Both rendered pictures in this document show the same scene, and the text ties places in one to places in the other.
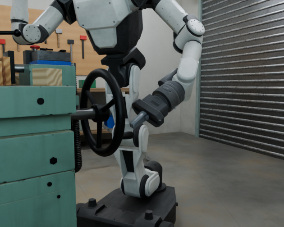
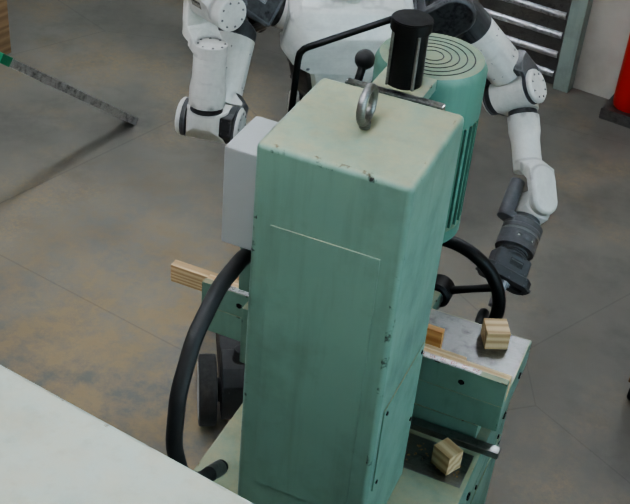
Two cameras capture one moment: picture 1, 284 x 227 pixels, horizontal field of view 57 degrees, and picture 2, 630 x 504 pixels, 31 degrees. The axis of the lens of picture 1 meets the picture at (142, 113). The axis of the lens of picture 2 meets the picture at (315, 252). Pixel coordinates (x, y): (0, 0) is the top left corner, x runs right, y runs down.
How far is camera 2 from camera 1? 2.09 m
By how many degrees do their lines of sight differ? 43
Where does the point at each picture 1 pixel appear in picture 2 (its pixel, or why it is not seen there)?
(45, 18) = (239, 72)
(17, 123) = not seen: hidden behind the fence
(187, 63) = (543, 181)
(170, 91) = (532, 240)
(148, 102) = (506, 264)
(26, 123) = not seen: hidden behind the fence
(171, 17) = (495, 66)
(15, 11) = (215, 96)
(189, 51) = (530, 138)
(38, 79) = (495, 343)
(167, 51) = not seen: outside the picture
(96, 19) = (346, 64)
